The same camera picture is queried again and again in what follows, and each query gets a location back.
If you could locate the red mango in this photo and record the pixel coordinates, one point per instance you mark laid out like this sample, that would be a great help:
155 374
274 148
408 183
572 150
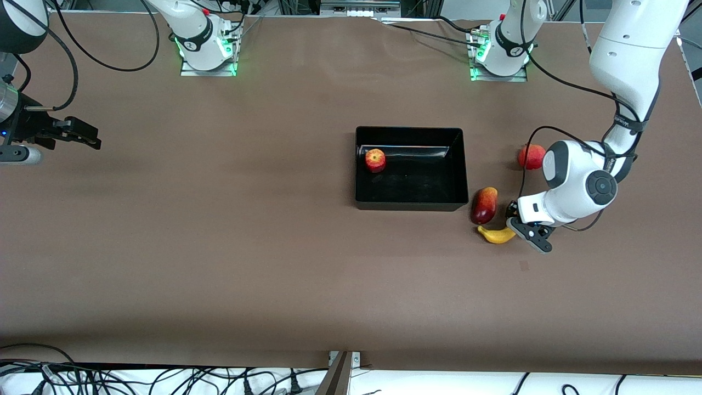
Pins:
483 206

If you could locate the grey camera mount bar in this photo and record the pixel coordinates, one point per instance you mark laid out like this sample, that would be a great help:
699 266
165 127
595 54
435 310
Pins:
335 378

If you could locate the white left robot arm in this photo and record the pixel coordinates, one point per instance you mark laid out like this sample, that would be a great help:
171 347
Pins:
630 52

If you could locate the red yellow apple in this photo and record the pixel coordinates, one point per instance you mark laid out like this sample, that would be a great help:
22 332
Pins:
375 159

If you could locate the paper table cover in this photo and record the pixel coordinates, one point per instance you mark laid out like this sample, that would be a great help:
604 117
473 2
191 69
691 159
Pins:
274 274

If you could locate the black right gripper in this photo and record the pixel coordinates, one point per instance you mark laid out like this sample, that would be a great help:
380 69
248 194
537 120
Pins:
34 127

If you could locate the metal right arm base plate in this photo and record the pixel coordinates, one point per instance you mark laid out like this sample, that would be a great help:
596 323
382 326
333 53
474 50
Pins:
208 72

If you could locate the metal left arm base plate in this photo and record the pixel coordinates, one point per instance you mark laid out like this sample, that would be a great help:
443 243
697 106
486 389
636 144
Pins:
499 78

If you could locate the red pomegranate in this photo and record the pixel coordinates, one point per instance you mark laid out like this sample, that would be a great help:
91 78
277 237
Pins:
530 157

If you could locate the black plastic box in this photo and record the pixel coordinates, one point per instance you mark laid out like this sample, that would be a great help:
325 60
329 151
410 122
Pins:
417 186

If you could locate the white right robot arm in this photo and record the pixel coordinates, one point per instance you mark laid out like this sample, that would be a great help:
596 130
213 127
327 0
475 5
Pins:
193 34

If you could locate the grey power strip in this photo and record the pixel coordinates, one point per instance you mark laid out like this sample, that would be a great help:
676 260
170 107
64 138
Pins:
359 7

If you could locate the yellow banana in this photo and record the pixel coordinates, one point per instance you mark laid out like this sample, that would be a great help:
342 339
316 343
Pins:
496 236

